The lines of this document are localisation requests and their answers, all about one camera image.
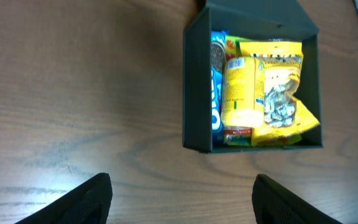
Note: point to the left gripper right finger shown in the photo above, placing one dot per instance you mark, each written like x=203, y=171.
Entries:
x=273, y=203

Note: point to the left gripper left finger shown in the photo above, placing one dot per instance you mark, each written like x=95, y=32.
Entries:
x=88, y=203

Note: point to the yellow Hacks candy bag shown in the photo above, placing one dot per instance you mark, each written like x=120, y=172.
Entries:
x=284, y=115

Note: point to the blue Oreo cookie pack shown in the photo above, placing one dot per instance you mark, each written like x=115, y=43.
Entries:
x=218, y=60

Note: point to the black gift box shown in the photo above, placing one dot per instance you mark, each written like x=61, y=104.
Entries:
x=253, y=19

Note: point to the green Haribo gummy bag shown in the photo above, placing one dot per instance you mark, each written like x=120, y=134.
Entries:
x=238, y=136

